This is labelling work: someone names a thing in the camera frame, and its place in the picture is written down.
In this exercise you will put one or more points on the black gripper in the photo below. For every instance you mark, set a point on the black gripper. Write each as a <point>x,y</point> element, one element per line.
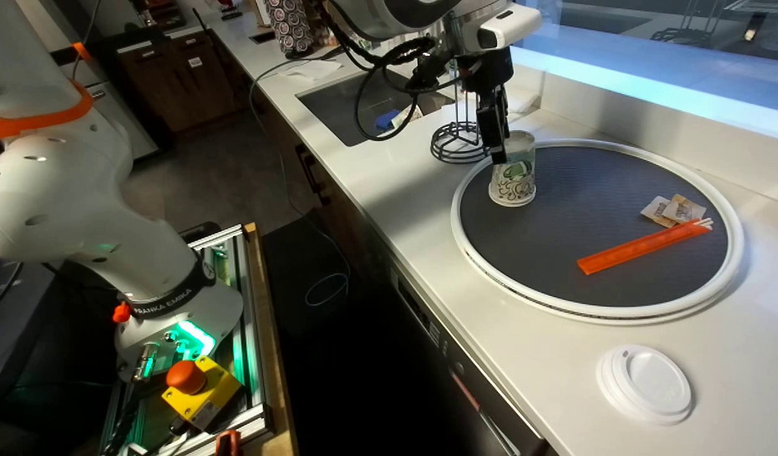
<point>488,72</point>

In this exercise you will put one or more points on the printed white paper cup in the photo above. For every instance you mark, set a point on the printed white paper cup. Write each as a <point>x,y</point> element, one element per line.
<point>518,178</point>

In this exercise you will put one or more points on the orange stick packet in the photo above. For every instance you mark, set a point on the orange stick packet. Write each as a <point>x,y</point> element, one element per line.
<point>641,249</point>

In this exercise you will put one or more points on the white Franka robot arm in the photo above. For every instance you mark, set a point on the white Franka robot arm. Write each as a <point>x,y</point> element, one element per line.
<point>58,187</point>

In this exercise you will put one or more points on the white plastic cup lid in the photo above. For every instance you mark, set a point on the white plastic cup lid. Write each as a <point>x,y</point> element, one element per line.
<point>644,384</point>

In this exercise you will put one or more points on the blue sponge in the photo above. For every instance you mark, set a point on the blue sponge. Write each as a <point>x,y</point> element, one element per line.
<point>386,121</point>

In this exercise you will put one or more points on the round dark turntable tray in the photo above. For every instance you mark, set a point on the round dark turntable tray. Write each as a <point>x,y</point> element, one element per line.
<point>573,236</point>

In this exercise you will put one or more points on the stainless steel sink basin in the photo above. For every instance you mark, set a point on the stainless steel sink basin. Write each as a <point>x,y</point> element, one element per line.
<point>332,105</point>

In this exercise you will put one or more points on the window glass pane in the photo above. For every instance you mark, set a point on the window glass pane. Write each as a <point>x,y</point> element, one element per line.
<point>658,78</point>

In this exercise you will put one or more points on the small paper sugar packet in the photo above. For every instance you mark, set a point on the small paper sugar packet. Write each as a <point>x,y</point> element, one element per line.
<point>655,215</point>
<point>687,210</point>

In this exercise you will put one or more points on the dark wooden cabinet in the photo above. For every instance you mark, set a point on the dark wooden cabinet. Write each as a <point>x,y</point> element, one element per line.
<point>175,79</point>

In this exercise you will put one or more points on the yellow emergency stop button box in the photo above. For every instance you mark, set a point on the yellow emergency stop button box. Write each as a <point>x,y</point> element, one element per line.
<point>199,390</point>

